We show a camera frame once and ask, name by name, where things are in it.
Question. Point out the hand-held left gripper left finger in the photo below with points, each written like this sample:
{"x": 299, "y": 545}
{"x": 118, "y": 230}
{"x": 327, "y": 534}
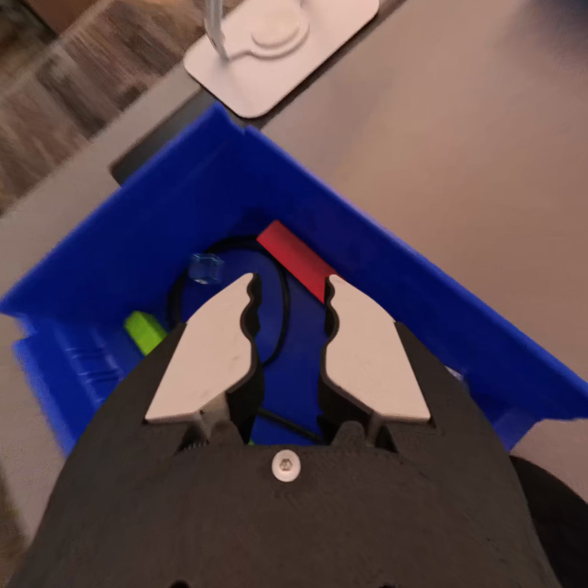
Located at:
{"x": 206, "y": 363}

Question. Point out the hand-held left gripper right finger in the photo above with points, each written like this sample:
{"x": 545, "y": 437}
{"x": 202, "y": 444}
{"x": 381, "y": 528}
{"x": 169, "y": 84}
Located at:
{"x": 372, "y": 367}

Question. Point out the red rectangular block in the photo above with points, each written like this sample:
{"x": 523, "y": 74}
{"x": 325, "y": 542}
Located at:
{"x": 294, "y": 257}

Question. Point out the blue plastic bin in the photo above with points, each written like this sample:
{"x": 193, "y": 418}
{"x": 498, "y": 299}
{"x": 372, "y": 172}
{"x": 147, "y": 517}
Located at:
{"x": 160, "y": 229}

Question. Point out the lime green plastic piece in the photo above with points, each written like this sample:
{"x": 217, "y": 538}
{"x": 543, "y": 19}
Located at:
{"x": 144, "y": 330}

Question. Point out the white tablet stand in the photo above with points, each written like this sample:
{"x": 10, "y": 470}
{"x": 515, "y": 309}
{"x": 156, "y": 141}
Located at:
{"x": 257, "y": 69}

